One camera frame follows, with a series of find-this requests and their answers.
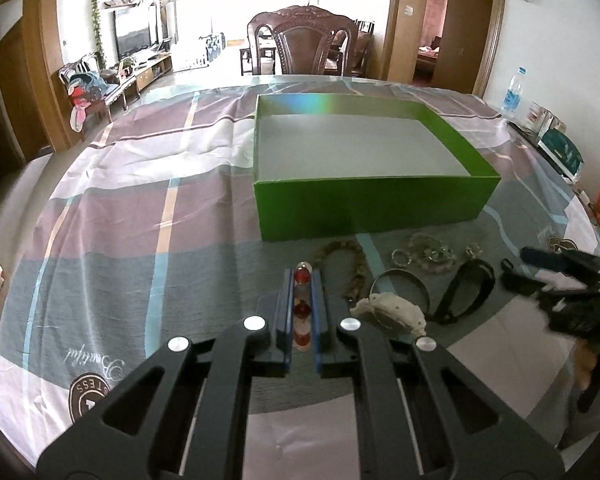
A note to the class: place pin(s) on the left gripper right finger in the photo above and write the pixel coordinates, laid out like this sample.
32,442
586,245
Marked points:
335,349

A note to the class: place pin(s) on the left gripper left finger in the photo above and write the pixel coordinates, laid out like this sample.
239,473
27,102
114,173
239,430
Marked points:
273,354

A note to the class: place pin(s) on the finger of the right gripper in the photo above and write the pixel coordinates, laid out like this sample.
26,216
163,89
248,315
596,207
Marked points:
518,283
579,265

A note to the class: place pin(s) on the black wristwatch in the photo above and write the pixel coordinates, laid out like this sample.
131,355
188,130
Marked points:
467,292

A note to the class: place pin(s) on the silver chain charm jewelry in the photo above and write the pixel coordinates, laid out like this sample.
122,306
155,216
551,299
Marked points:
473,251

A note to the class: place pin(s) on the white wristwatch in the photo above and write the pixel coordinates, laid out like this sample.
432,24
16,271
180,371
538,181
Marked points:
392,311

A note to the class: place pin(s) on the silver metal bangle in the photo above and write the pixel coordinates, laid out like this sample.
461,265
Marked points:
404,283

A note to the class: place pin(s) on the green white booklet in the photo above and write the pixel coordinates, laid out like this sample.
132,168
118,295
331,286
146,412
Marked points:
562,151

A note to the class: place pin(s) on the plaid tablecloth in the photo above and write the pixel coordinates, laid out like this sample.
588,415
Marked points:
153,233

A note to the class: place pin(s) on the green cardboard box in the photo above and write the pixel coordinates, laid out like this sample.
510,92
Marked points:
335,164

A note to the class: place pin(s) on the plastic water bottle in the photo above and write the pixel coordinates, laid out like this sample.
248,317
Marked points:
513,93

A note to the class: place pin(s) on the wooden tv cabinet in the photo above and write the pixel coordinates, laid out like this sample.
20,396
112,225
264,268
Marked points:
144,74

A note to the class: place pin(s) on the carved dark wooden chair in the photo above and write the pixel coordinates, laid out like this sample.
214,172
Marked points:
303,37

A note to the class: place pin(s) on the chair with clothes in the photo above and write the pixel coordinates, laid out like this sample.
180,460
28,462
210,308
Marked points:
89,91

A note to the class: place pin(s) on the green ivy garland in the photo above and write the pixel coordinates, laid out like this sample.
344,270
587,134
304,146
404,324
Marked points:
97,33

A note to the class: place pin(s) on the television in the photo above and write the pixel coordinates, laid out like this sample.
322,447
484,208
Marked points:
135,29

